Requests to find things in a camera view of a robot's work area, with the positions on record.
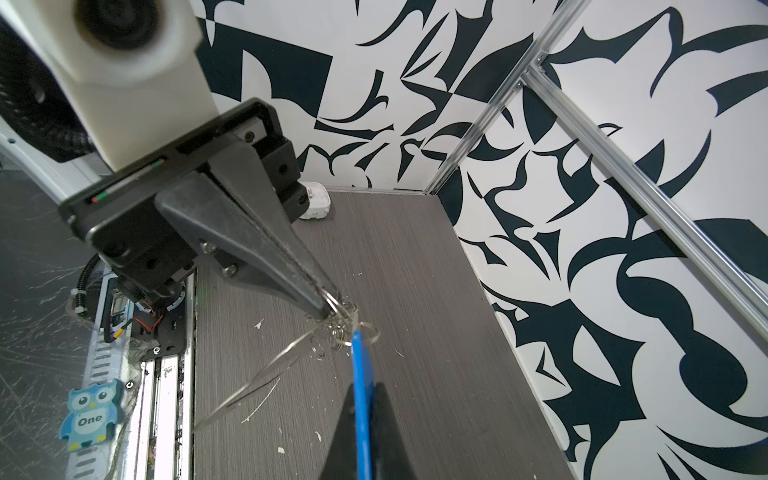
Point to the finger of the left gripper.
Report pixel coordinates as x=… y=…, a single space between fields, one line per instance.
x=257 y=228
x=193 y=206

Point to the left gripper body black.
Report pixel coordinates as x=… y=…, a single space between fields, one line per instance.
x=117 y=216

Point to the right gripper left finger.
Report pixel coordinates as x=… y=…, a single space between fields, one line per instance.
x=341 y=460

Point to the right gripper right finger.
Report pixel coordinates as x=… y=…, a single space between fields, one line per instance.
x=389 y=458

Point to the blue capped key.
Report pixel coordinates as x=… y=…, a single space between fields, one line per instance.
x=363 y=391

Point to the keyring with chain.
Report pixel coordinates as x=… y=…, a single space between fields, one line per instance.
x=336 y=331

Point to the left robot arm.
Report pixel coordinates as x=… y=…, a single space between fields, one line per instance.
x=36 y=109

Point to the blue owl figurine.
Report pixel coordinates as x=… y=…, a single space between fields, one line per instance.
x=92 y=415

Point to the white round wall device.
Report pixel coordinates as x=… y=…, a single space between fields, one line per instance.
x=319 y=201

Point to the white slotted cable duct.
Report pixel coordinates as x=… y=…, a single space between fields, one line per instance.
x=104 y=364

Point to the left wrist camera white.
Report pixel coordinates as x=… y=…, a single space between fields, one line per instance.
x=128 y=69

